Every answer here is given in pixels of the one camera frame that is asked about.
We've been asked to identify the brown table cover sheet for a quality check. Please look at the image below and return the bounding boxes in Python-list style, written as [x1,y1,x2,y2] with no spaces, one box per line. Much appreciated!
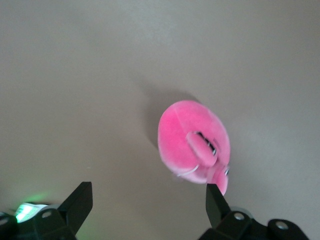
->
[0,0,320,240]

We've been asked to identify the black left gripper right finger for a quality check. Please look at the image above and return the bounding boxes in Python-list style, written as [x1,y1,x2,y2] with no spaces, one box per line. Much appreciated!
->
[199,183,308,240]

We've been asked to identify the round pink plush toy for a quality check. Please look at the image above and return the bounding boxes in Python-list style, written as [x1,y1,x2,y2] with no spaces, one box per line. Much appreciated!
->
[157,99,231,196]

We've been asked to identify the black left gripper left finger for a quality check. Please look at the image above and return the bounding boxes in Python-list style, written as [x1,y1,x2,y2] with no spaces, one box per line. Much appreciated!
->
[0,181,94,240]

